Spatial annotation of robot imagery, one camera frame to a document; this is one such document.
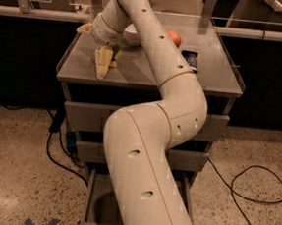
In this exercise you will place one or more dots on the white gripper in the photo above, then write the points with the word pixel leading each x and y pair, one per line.
pixel 100 31

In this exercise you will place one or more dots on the middle grey drawer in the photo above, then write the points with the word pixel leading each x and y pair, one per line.
pixel 90 151

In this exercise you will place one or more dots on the white bowl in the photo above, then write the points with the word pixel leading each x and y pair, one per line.
pixel 131 35

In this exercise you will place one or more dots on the orange fruit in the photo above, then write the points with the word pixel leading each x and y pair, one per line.
pixel 175 37

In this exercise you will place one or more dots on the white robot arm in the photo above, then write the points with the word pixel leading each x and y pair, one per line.
pixel 136 138

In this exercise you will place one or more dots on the blue power adapter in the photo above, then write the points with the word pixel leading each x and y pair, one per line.
pixel 71 141

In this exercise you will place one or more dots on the dark blue snack bar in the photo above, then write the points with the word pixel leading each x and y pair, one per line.
pixel 191 58

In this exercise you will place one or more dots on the green yellow sponge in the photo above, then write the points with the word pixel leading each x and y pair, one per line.
pixel 116 54

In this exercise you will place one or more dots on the top grey drawer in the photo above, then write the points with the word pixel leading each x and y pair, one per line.
pixel 90 117

